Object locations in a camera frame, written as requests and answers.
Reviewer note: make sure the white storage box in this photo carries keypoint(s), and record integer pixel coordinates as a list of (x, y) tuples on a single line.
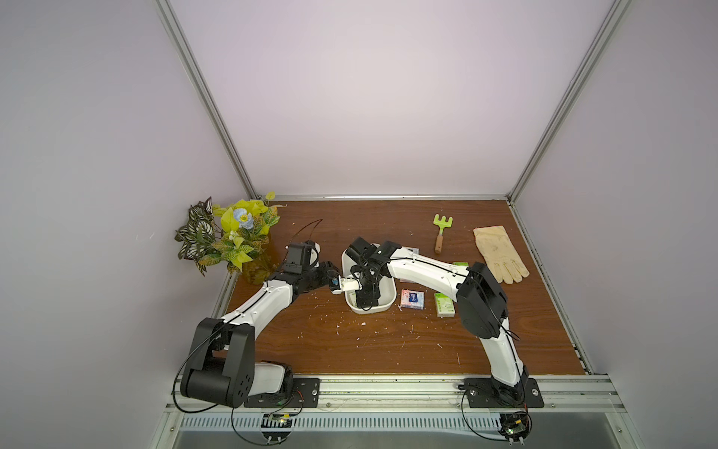
[(387, 286)]

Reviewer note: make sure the left circuit board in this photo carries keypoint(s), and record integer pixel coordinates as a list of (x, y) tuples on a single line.
[(276, 427)]

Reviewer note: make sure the right circuit board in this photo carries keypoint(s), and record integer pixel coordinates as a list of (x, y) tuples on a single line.
[(515, 427)]

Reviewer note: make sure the aluminium front rail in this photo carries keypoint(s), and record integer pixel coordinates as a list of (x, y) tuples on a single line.
[(445, 393)]

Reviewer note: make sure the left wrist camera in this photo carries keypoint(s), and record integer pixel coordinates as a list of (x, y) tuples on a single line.
[(315, 250)]

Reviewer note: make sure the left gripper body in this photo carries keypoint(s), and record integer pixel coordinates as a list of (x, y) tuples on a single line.
[(314, 278)]

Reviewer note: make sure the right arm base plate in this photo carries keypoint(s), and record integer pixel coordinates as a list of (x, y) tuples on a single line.
[(485, 392)]

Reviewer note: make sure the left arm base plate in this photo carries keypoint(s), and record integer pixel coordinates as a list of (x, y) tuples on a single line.
[(303, 392)]

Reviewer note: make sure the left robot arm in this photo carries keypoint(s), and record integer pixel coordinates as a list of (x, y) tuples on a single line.
[(222, 368)]

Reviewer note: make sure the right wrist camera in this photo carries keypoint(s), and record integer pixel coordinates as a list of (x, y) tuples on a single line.
[(339, 285)]

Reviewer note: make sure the circuit board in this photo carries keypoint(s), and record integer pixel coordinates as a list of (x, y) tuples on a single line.
[(276, 427), (515, 427)]

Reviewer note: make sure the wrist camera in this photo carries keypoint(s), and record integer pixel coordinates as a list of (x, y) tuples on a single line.
[(315, 250), (339, 285)]

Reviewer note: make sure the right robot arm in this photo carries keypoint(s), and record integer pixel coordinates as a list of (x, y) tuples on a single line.
[(478, 298)]

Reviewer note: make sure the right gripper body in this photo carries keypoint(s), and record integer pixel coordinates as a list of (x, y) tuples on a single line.
[(366, 282)]

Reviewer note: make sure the artificial plant in vase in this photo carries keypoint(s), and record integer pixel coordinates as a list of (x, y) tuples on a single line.
[(237, 236)]

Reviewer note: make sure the green toy rake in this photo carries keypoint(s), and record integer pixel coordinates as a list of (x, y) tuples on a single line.
[(441, 222)]

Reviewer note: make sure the beige work glove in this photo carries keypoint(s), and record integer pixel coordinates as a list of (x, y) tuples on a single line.
[(500, 256)]

